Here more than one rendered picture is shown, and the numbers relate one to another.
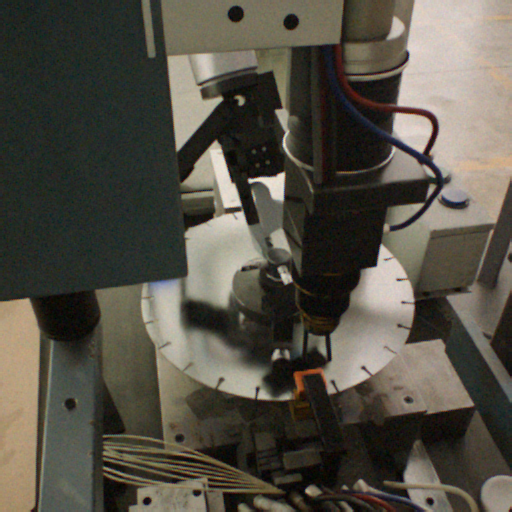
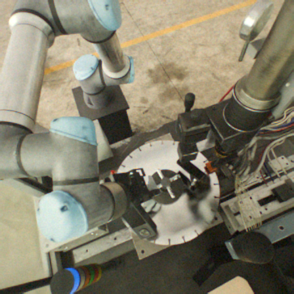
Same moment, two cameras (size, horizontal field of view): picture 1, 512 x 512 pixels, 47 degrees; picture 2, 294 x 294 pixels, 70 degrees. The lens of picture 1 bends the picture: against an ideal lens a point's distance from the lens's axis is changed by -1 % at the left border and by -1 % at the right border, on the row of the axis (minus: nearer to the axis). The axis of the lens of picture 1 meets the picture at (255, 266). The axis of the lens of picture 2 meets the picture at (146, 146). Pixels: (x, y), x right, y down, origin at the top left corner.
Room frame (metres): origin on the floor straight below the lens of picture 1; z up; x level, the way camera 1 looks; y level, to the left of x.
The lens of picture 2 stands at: (0.57, 0.14, 1.60)
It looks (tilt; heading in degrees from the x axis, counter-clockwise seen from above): 64 degrees down; 268
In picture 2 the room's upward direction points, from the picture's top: 10 degrees counter-clockwise
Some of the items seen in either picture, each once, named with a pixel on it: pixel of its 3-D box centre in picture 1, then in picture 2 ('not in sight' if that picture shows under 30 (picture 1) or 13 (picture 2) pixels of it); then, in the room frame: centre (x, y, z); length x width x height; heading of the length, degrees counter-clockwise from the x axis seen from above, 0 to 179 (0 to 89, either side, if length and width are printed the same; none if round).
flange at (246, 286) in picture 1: (277, 281); (165, 186); (0.53, -0.03, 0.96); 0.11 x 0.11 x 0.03
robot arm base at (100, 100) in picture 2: not in sight; (96, 90); (0.74, -0.62, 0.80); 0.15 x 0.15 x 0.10
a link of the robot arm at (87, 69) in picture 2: not in sight; (90, 73); (0.74, -0.62, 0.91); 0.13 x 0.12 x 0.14; 172
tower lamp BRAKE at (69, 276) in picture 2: not in sight; (65, 282); (0.77, 0.16, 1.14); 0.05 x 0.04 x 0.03; 101
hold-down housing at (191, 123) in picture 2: not in sight; (190, 138); (0.46, -0.07, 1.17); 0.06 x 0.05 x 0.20; 2
